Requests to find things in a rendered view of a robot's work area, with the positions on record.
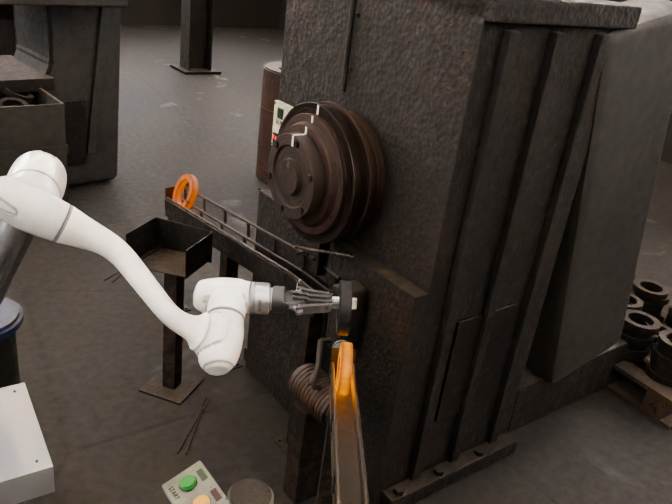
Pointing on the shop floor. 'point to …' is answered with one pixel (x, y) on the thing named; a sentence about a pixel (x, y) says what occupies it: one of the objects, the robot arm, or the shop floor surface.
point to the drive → (603, 223)
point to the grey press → (71, 73)
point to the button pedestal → (193, 487)
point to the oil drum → (267, 116)
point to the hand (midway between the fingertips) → (344, 302)
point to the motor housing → (306, 434)
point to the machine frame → (442, 213)
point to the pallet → (642, 330)
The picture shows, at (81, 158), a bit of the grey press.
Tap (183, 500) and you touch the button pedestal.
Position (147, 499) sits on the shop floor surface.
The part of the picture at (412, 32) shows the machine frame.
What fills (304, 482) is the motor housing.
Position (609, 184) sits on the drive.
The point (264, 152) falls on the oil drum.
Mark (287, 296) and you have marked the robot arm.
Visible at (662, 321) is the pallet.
